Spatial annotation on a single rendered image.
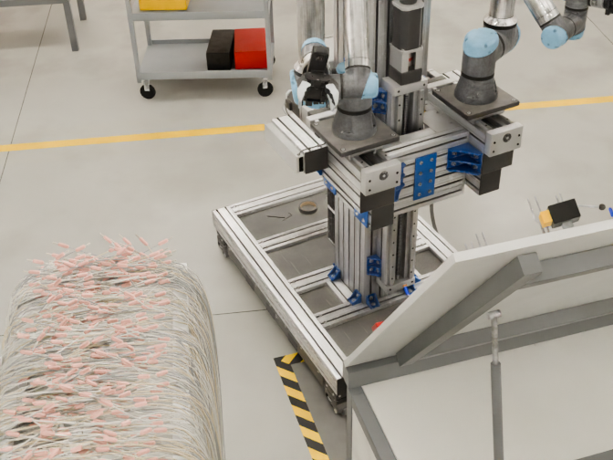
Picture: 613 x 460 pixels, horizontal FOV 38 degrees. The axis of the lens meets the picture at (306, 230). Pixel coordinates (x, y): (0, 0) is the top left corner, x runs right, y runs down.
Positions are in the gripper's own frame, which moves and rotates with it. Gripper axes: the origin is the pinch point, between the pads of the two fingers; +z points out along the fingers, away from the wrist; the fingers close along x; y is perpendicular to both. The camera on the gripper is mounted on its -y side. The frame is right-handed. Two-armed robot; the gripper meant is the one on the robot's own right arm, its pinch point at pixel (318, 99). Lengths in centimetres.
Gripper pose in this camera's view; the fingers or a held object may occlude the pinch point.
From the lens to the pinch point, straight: 230.1
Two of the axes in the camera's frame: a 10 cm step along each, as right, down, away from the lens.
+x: -9.9, -0.8, -0.8
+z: 0.2, 5.9, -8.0
